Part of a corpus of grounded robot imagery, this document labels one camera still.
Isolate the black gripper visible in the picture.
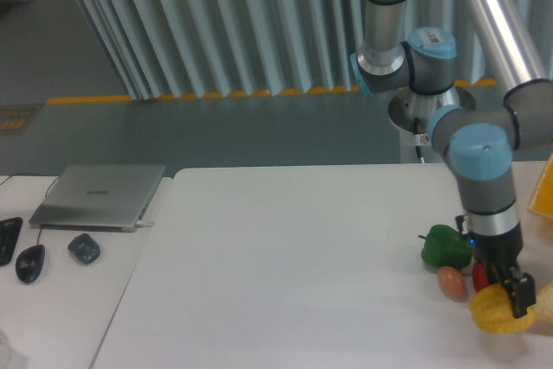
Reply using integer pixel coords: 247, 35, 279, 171
455, 215, 537, 319

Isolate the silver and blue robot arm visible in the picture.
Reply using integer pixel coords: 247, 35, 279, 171
353, 0, 552, 318

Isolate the red toy pepper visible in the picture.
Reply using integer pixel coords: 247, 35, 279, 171
472, 262, 490, 292

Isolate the green toy pepper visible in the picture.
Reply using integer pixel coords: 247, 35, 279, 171
420, 224, 473, 270

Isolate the toy bread slice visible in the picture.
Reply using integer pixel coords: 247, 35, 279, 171
533, 282, 553, 322

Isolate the brown egg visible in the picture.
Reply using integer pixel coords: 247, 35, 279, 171
436, 266, 467, 302

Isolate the yellow container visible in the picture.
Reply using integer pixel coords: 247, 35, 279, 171
527, 156, 553, 223

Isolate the white corrugated folding screen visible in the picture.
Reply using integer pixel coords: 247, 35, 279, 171
54, 0, 553, 99

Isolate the dark grey small device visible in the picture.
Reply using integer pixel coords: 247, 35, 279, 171
67, 233, 101, 265

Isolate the silver closed laptop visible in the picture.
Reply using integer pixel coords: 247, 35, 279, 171
29, 164, 165, 232

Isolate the black computer mouse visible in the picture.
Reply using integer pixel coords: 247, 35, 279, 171
15, 244, 45, 284

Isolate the black keyboard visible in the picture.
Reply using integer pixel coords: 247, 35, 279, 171
0, 217, 22, 266

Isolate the black and white base cable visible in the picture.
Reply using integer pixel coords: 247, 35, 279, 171
412, 116, 427, 165

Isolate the black mouse cable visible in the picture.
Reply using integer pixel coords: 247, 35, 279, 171
0, 172, 61, 247

